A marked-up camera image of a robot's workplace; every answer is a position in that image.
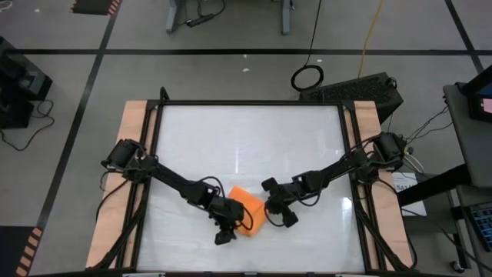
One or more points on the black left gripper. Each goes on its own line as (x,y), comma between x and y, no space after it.
(227,213)

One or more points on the black stand frame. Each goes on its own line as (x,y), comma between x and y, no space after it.
(434,184)

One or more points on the black metal table frame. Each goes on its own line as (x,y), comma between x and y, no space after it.
(250,102)

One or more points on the black monitor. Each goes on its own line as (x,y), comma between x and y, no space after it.
(476,107)

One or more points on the white paper sheet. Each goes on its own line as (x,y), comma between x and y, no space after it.
(413,204)

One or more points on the grey desk leg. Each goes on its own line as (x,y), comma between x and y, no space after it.
(287,17)
(175,15)

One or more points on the black equipment stack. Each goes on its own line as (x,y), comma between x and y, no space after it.
(19,81)

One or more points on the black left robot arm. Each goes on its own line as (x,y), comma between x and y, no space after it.
(173,179)

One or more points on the grey side table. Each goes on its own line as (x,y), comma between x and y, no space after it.
(473,146)

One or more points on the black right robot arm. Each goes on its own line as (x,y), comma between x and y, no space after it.
(338,169)

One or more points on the black caster wheel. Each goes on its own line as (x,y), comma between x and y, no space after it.
(457,266)

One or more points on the black power strip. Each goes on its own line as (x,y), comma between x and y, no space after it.
(200,20)

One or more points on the orange towel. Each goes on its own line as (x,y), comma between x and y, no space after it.
(250,202)

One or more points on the keyboard with blue keys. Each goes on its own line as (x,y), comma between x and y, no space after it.
(484,227)

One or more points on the black computer tower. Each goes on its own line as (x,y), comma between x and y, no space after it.
(357,90)

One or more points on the black orange striped mat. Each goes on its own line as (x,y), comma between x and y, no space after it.
(15,250)
(96,7)

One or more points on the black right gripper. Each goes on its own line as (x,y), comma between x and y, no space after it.
(280,198)

